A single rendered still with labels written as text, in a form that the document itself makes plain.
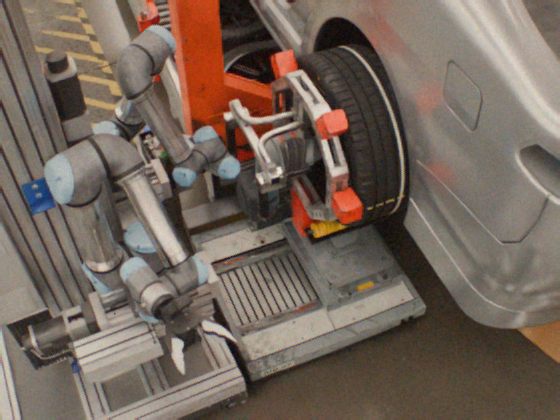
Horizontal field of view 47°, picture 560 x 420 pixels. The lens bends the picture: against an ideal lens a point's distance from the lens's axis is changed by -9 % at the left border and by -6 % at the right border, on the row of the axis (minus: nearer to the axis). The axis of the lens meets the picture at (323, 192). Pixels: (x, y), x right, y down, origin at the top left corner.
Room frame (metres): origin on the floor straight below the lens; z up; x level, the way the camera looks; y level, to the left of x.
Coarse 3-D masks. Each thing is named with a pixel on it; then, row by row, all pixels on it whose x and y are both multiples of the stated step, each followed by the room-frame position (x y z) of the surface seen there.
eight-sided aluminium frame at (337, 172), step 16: (288, 80) 1.87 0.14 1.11; (304, 80) 1.86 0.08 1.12; (272, 96) 2.03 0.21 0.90; (288, 96) 2.02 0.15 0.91; (304, 96) 1.77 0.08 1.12; (320, 96) 1.77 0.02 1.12; (272, 112) 2.03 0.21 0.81; (320, 112) 1.70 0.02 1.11; (320, 144) 1.64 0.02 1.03; (336, 144) 1.64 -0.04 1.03; (336, 160) 1.62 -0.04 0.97; (304, 176) 1.88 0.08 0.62; (336, 176) 1.56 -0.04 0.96; (304, 192) 1.79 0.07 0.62; (304, 208) 1.74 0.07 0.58; (320, 208) 1.71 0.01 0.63
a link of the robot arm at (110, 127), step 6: (96, 126) 1.68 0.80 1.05; (102, 126) 1.68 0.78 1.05; (108, 126) 1.68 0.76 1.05; (114, 126) 1.68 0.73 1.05; (120, 126) 1.70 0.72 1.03; (96, 132) 1.65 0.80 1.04; (102, 132) 1.65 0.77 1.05; (108, 132) 1.65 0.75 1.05; (114, 132) 1.65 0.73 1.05; (120, 132) 1.68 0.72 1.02; (126, 132) 1.70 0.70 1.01; (126, 138) 1.68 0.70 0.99
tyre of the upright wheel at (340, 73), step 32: (320, 64) 1.88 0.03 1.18; (352, 64) 1.88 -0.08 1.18; (352, 96) 1.75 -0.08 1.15; (352, 128) 1.64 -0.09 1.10; (384, 128) 1.67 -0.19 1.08; (352, 160) 1.61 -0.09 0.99; (384, 160) 1.61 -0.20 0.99; (320, 192) 1.82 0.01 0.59; (384, 192) 1.58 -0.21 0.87; (352, 224) 1.58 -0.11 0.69
